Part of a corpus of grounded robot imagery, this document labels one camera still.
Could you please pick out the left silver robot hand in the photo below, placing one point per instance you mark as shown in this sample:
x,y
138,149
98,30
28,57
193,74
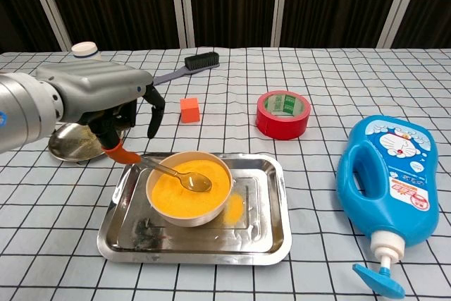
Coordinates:
x,y
95,82

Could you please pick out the clear plastic spoon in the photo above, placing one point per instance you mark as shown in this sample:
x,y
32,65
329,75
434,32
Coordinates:
x,y
197,183

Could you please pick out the round steel plate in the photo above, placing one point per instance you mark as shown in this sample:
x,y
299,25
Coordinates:
x,y
74,146

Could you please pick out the bowl of orange powder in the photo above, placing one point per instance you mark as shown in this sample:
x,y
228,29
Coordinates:
x,y
176,202

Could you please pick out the white paper cup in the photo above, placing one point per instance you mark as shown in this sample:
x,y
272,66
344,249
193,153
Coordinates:
x,y
84,50

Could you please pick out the orange cube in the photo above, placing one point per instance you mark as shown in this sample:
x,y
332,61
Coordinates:
x,y
190,110

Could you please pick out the black folding screen white frames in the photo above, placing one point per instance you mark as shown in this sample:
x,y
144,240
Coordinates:
x,y
229,1

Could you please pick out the red tape roll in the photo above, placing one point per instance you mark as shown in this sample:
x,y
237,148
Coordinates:
x,y
282,126

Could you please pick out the rectangular steel tray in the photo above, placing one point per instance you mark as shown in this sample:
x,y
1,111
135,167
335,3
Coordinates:
x,y
194,248

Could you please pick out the blue checked tablecloth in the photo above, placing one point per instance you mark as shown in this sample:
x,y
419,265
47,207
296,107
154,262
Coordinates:
x,y
317,75

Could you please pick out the blue pump detergent bottle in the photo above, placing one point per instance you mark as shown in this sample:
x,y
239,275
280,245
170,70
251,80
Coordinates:
x,y
398,188

